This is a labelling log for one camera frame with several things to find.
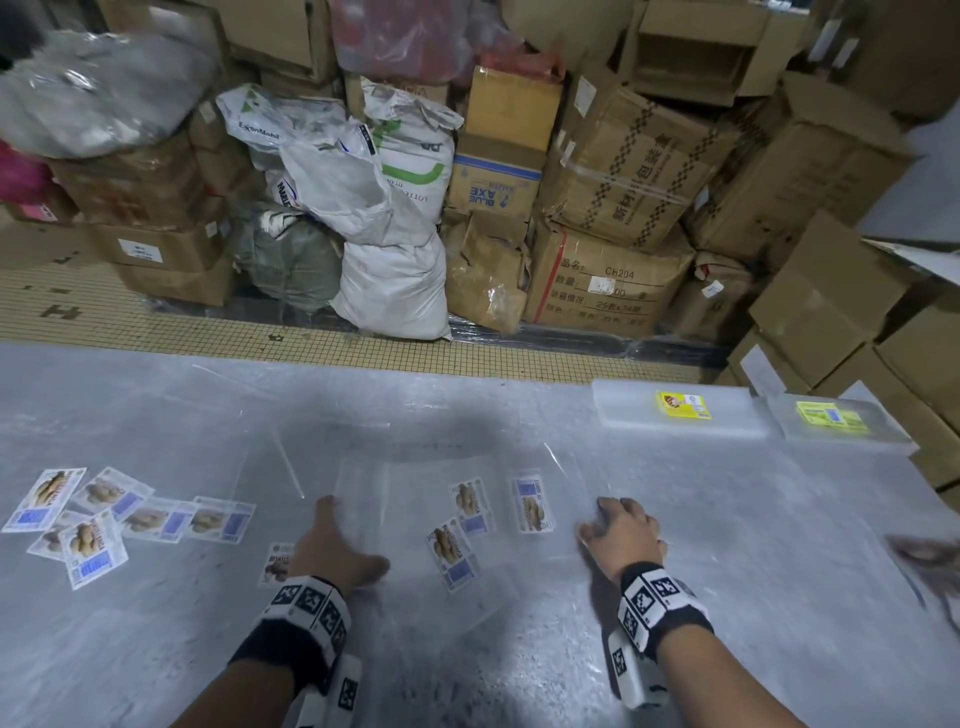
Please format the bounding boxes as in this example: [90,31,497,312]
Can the cardboard box with white label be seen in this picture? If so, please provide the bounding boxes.
[93,221,230,273]

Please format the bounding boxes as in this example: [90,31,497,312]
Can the person's right hand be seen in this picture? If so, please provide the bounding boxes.
[577,496,665,588]

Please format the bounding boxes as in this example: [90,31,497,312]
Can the bag pack with green label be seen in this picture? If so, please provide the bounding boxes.
[766,393,920,455]

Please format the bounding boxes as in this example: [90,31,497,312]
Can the person's left forearm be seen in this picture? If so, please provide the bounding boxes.
[172,659,298,728]

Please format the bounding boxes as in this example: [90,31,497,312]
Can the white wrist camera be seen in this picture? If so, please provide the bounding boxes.
[605,628,669,710]
[296,653,363,728]

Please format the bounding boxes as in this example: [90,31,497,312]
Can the torn brown cardboard box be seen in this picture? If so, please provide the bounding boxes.
[442,209,532,335]

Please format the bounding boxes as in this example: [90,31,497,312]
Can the large tilted cardboard box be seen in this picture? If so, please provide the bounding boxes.
[502,0,635,69]

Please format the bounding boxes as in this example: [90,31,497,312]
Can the small cardboard box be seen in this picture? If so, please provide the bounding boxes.
[7,183,80,225]

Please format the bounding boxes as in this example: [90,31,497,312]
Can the cardboard box with checker pattern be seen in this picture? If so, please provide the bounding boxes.
[539,86,740,253]

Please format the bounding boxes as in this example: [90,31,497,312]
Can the dark cardboard box red marks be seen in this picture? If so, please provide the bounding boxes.
[52,134,226,230]

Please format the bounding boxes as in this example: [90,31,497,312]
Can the plain yellowish cardboard box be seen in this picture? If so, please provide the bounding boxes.
[464,65,565,151]

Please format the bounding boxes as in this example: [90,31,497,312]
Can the crumpled white sack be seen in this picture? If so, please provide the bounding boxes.
[266,131,444,249]

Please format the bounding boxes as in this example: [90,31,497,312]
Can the cardboard box with red print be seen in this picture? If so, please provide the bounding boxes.
[523,221,695,339]

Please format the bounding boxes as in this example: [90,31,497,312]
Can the small labelled brown box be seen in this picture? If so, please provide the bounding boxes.
[663,253,755,343]

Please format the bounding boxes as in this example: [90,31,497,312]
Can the grey-green sack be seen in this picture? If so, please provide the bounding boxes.
[232,202,345,313]

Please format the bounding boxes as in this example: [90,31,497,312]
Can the plain white sack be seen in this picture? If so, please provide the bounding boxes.
[329,238,451,343]

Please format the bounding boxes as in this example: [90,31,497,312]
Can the clear bags with labels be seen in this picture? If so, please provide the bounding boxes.
[2,359,309,594]

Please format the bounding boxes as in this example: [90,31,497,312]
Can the stack of clear bags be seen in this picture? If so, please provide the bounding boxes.
[333,442,609,646]

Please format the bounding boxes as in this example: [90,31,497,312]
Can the grey table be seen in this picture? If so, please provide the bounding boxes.
[0,341,960,728]

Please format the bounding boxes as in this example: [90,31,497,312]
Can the large brown cardboard box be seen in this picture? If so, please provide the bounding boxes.
[689,71,916,264]

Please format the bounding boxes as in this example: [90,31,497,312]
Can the cardboard boxes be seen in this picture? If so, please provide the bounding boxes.
[716,209,960,511]

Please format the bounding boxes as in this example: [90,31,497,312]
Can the person's left hand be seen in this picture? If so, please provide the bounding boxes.
[288,494,391,601]

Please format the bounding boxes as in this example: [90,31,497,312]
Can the white cardboard sheet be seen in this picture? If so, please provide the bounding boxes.
[862,238,960,286]

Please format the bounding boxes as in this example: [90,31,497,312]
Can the black marker wristband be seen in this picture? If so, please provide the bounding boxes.
[616,562,715,665]
[228,575,354,695]

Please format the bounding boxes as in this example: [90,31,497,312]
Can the cardboard box with blue stripe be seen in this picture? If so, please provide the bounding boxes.
[448,131,545,219]

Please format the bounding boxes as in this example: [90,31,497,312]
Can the stack of bagged red headbands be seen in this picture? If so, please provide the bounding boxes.
[884,533,960,631]

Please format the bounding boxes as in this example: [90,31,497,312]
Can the person's right forearm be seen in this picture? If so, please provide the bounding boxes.
[663,626,808,728]

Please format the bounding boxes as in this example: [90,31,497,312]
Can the white sack with green print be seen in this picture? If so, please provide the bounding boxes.
[362,77,465,223]

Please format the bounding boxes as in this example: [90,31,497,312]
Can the white sack with blue print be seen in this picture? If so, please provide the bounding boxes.
[217,83,350,151]

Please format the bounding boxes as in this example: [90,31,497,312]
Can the low cardboard box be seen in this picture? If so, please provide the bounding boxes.
[116,258,235,307]

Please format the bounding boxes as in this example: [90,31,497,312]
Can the pink plastic bag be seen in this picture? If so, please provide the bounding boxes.
[0,142,58,204]

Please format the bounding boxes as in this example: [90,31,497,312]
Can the open cardboard box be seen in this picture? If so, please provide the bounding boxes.
[622,0,811,106]

